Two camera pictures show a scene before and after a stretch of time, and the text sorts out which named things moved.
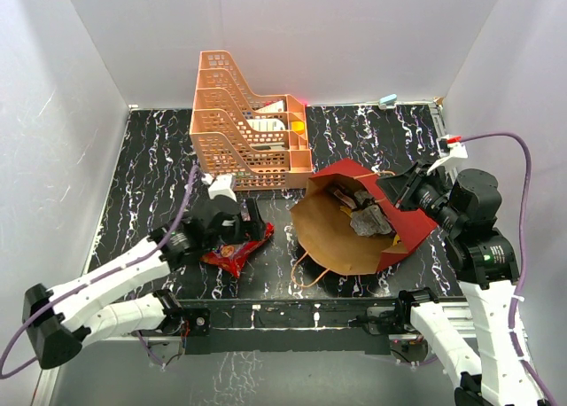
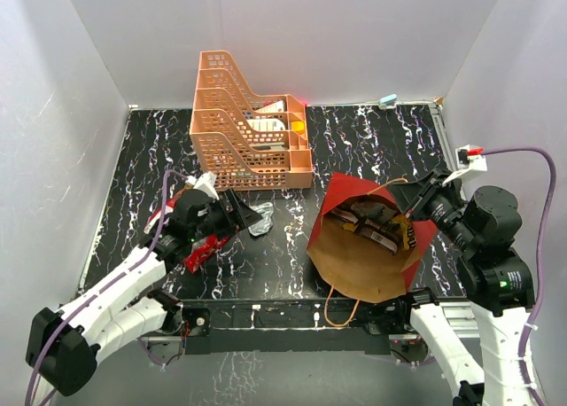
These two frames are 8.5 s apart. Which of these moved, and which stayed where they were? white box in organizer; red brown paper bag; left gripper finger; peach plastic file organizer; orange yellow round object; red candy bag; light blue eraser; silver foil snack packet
Moved: left gripper finger; red brown paper bag; red candy bag; silver foil snack packet
Stayed: peach plastic file organizer; white box in organizer; light blue eraser; orange yellow round object
